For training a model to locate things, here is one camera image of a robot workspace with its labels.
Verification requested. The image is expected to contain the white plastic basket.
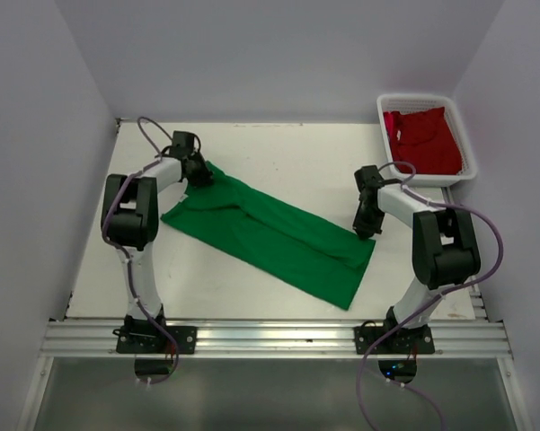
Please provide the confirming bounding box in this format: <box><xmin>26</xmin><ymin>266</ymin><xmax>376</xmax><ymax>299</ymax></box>
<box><xmin>376</xmin><ymin>93</ymin><xmax>477</xmax><ymax>188</ymax></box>

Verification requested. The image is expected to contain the red t shirt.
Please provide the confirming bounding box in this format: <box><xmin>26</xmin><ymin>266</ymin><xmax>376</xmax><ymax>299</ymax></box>
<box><xmin>383</xmin><ymin>107</ymin><xmax>463</xmax><ymax>175</ymax></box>

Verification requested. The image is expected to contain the aluminium mounting rail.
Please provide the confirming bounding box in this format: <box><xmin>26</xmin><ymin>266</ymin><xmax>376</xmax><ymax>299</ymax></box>
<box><xmin>40</xmin><ymin>319</ymin><xmax>512</xmax><ymax>359</ymax></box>

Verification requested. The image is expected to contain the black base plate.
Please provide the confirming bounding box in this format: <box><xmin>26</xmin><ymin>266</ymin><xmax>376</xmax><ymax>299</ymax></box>
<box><xmin>112</xmin><ymin>325</ymin><xmax>197</xmax><ymax>355</ymax></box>
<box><xmin>353</xmin><ymin>321</ymin><xmax>436</xmax><ymax>355</ymax></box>

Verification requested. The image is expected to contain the side aluminium rail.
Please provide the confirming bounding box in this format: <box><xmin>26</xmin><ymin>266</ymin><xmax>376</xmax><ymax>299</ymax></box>
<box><xmin>442</xmin><ymin>187</ymin><xmax>489</xmax><ymax>321</ymax></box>

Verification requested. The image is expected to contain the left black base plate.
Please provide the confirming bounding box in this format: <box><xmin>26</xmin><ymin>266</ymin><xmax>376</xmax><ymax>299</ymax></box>
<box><xmin>112</xmin><ymin>325</ymin><xmax>197</xmax><ymax>355</ymax></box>

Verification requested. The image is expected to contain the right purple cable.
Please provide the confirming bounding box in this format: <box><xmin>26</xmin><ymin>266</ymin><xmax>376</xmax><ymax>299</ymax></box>
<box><xmin>355</xmin><ymin>161</ymin><xmax>507</xmax><ymax>431</ymax></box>

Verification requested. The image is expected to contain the green t shirt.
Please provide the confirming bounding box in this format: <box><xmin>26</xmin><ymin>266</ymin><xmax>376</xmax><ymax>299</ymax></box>
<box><xmin>161</xmin><ymin>163</ymin><xmax>376</xmax><ymax>311</ymax></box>

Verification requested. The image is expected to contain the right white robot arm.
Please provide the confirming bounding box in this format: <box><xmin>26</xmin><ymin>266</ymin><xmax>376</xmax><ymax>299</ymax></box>
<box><xmin>353</xmin><ymin>165</ymin><xmax>481</xmax><ymax>355</ymax></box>

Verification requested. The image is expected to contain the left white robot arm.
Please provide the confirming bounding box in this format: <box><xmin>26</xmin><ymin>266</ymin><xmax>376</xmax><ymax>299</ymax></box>
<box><xmin>101</xmin><ymin>131</ymin><xmax>213</xmax><ymax>353</ymax></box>

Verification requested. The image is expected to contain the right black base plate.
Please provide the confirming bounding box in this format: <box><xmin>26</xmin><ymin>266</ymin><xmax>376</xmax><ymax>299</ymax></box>
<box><xmin>353</xmin><ymin>321</ymin><xmax>436</xmax><ymax>355</ymax></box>

